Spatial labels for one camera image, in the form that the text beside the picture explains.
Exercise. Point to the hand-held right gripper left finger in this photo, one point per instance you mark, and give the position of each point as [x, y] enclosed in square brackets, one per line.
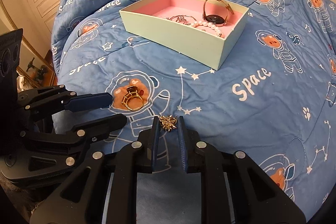
[155, 140]

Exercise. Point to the gold spiky brooch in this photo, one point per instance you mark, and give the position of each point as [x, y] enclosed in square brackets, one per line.
[168, 123]

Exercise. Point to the pale green box pink lining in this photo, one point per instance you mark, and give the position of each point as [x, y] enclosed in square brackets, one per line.
[170, 32]

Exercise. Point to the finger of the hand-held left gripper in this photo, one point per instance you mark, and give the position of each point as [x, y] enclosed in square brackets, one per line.
[105, 125]
[86, 102]

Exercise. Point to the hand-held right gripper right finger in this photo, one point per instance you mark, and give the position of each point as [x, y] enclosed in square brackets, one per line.
[183, 145]

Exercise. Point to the blue astronaut print blanket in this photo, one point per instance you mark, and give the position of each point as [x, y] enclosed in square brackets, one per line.
[262, 121]

